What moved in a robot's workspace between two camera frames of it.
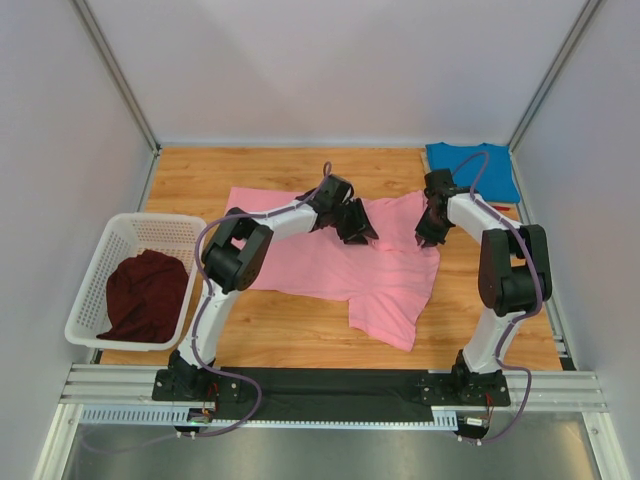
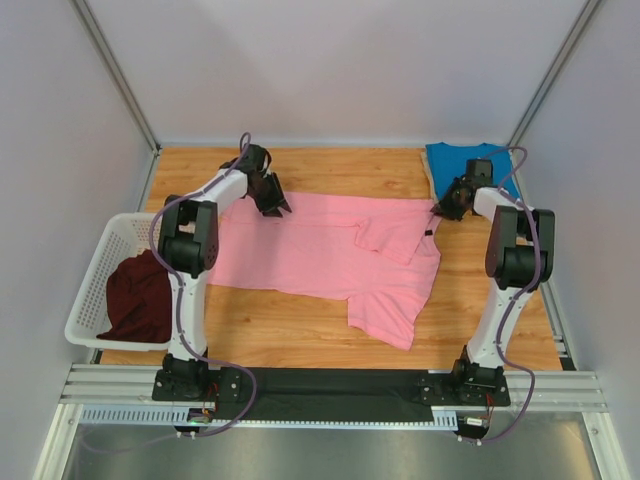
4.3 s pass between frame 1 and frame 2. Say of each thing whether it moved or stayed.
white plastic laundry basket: stayed
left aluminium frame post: stayed
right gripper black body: moved
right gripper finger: moved
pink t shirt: stayed
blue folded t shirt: stayed
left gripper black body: moved
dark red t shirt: stayed
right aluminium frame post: stayed
